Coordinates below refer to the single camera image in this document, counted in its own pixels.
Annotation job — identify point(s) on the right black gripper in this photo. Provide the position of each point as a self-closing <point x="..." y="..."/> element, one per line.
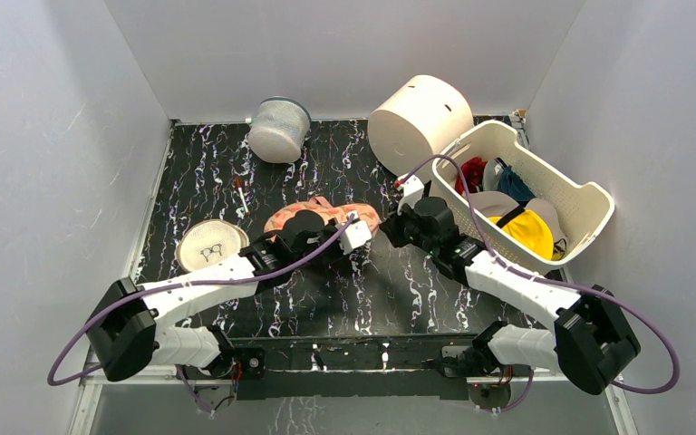
<point x="397" y="227"/>

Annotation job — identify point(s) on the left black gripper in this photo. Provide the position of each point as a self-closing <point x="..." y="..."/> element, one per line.
<point x="338" y="256"/>

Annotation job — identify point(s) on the strawberry print mesh laundry bag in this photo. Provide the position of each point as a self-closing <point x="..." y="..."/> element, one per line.
<point x="322" y="207"/>

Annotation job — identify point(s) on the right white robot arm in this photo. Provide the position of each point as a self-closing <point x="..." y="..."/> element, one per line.
<point x="585" y="337"/>

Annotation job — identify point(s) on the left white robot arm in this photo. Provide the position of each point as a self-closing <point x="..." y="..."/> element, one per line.
<point x="135" y="326"/>

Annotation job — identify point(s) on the cream perforated laundry basket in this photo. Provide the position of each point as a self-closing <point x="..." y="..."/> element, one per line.
<point x="583" y="210"/>

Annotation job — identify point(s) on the yellow bra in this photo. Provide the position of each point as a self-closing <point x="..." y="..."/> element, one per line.
<point x="540" y="232"/>

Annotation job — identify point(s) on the red garment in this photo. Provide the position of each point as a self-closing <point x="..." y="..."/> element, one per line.
<point x="473" y="171"/>

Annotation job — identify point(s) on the small white red pen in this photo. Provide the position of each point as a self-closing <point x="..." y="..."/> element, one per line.
<point x="240" y="187"/>

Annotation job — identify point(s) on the blue garment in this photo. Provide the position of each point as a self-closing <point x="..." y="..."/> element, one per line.
<point x="512" y="185"/>

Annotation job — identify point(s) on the cream round tub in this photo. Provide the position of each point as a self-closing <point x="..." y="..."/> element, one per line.
<point x="421" y="119"/>

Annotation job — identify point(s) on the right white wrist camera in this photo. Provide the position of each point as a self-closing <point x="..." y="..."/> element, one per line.
<point x="411" y="189"/>

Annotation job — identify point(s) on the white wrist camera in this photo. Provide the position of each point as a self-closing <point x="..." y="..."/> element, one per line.
<point x="357" y="233"/>
<point x="411" y="189"/>

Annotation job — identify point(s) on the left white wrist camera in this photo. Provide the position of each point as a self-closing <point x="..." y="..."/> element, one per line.
<point x="357" y="233"/>

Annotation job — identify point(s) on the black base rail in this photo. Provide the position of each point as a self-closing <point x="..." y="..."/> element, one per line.
<point x="438" y="365"/>

